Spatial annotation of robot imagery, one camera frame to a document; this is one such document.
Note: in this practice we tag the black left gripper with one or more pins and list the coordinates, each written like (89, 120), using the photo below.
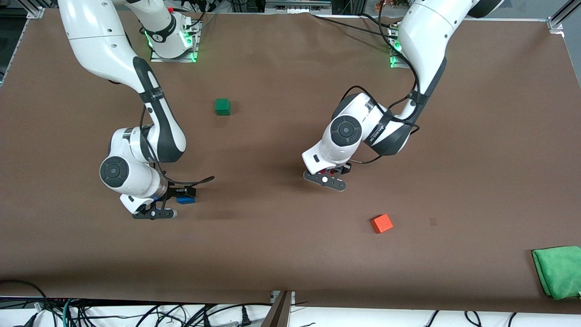
(343, 169)

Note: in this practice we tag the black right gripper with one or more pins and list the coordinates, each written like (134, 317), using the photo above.
(174, 192)

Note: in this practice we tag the blue wooden block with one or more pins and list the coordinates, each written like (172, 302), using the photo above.
(186, 200)

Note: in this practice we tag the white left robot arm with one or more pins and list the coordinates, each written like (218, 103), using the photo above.
(422, 41)

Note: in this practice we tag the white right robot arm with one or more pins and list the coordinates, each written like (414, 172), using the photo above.
(109, 50)

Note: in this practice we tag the orange wooden block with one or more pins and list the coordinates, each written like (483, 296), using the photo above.
(382, 224)

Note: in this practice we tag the green wooden block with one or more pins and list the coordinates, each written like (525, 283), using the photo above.
(222, 106)

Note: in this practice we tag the brown table cover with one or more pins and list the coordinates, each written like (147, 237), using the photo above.
(281, 259)

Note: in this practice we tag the black power plug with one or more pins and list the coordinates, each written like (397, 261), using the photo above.
(245, 317)

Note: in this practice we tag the green microfibre cloth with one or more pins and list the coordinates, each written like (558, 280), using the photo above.
(560, 271)

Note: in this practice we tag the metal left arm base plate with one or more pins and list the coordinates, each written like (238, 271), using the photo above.
(394, 63)

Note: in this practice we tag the aluminium profile post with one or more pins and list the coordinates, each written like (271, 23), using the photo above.
(279, 311)

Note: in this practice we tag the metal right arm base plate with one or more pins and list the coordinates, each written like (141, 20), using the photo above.
(193, 43)

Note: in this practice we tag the silver table corner bracket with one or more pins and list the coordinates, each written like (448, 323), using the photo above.
(35, 12)
(555, 25)

